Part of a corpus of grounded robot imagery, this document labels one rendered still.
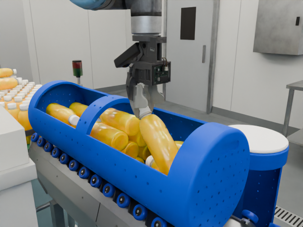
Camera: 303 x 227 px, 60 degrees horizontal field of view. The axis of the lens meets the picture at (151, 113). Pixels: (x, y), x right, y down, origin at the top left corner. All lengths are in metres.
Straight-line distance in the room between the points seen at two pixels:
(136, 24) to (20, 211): 0.53
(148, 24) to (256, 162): 0.65
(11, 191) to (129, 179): 0.28
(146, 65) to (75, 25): 5.31
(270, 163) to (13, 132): 0.84
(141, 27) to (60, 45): 5.17
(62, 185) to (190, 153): 0.68
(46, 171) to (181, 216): 0.79
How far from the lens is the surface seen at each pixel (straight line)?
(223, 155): 0.63
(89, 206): 0.99
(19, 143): 0.68
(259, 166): 1.06
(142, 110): 0.70
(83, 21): 5.99
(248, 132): 1.19
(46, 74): 5.71
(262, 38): 3.98
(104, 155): 0.76
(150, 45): 0.64
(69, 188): 1.09
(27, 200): 0.74
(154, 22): 0.64
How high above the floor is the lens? 1.45
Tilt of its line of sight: 18 degrees down
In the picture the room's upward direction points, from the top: straight up
